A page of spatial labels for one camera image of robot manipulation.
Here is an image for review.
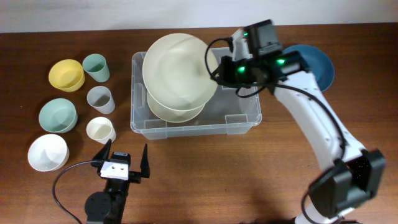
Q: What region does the dark blue bowl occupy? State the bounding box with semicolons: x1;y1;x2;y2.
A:
283;44;335;91

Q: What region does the mint green small bowl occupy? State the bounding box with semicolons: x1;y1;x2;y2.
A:
39;98;78;133

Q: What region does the clear plastic storage bin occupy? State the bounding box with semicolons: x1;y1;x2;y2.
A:
130;52;262;140

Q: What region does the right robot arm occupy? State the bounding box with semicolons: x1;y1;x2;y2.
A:
208;20;386;223

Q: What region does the grey translucent cup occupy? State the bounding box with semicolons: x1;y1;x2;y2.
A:
86;86;116;114

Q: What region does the yellow small bowl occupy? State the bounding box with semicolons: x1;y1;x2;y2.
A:
48;59;85;92

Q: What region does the beige large bowl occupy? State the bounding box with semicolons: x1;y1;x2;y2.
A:
142;33;218;111

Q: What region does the mint green cup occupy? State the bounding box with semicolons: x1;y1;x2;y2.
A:
82;54;110;83

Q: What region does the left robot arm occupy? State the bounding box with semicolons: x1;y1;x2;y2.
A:
85;140;150;223

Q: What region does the white small bowl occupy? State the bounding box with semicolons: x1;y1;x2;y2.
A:
27;134;70;172

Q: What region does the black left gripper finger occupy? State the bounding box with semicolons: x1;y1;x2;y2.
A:
93;139;112;161
140;144;150;179

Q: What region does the cream cup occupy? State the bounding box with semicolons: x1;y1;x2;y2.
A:
86;117;116;144

